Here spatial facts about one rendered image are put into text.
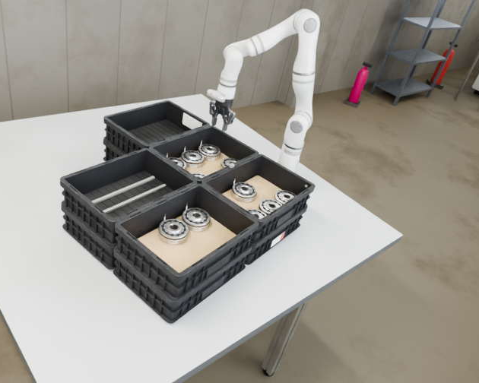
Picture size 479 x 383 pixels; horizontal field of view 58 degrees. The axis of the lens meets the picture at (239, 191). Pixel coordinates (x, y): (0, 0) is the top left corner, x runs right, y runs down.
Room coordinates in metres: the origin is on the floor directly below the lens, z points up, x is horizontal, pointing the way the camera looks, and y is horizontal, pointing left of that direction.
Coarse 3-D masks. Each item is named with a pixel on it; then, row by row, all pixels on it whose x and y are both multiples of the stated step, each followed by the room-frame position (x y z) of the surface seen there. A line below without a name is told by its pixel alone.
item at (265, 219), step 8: (248, 160) 1.59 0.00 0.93; (272, 160) 1.64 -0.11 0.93; (232, 168) 1.50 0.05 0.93; (216, 176) 1.41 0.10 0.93; (296, 176) 1.57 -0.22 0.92; (312, 184) 1.53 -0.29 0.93; (216, 192) 1.30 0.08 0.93; (304, 192) 1.45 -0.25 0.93; (296, 200) 1.39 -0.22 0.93; (240, 208) 1.24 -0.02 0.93; (280, 208) 1.30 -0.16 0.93; (272, 216) 1.25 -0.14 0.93; (264, 224) 1.21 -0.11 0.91
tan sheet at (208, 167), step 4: (220, 156) 1.74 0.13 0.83; (224, 156) 1.75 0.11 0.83; (204, 160) 1.67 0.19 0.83; (216, 160) 1.69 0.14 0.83; (220, 160) 1.70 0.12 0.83; (204, 164) 1.64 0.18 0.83; (208, 164) 1.65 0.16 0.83; (212, 164) 1.65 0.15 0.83; (216, 164) 1.66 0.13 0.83; (188, 168) 1.57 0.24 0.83; (200, 168) 1.60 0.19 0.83; (204, 168) 1.61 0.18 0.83; (208, 168) 1.61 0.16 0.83; (212, 168) 1.62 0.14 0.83; (216, 168) 1.63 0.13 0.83; (192, 172) 1.55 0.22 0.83; (196, 172) 1.56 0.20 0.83; (200, 172) 1.57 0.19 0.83; (204, 172) 1.57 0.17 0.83; (208, 172) 1.58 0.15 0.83; (212, 172) 1.59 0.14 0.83
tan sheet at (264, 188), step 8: (256, 176) 1.64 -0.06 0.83; (256, 184) 1.58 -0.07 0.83; (264, 184) 1.60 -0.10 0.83; (272, 184) 1.61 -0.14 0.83; (256, 192) 1.52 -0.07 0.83; (264, 192) 1.53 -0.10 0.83; (272, 192) 1.55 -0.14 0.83; (232, 200) 1.42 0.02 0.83; (256, 200) 1.46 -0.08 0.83; (248, 208) 1.39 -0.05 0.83; (256, 208) 1.41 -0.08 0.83
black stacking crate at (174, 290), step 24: (192, 192) 1.30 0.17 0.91; (144, 216) 1.10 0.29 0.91; (168, 216) 1.20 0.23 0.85; (216, 216) 1.27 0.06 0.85; (240, 216) 1.22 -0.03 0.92; (120, 240) 0.99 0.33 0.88; (144, 264) 0.94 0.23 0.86; (216, 264) 1.01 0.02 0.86; (168, 288) 0.88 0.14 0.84; (192, 288) 0.92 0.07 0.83
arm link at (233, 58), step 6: (228, 54) 1.67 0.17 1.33; (234, 54) 1.66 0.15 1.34; (240, 54) 1.67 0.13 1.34; (228, 60) 1.66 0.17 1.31; (234, 60) 1.66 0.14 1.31; (240, 60) 1.67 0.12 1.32; (228, 66) 1.66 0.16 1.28; (234, 66) 1.66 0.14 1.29; (240, 66) 1.68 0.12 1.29; (222, 72) 1.69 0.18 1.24; (228, 72) 1.67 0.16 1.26; (234, 72) 1.67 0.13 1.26; (222, 78) 1.68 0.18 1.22; (228, 78) 1.67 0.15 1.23; (234, 78) 1.68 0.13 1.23; (222, 84) 1.68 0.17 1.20; (228, 84) 1.67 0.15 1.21; (234, 84) 1.69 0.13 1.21
